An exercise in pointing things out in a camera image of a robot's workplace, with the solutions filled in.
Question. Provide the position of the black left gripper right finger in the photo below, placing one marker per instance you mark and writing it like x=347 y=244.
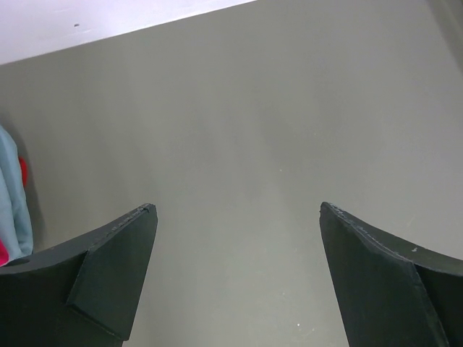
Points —
x=390 y=291

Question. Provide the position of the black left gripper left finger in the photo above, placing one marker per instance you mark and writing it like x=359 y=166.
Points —
x=83 y=292

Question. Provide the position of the red folded t-shirt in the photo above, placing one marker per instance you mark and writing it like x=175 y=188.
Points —
x=24 y=173

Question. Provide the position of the light blue folded t-shirt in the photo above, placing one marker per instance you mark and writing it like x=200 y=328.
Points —
x=16 y=227

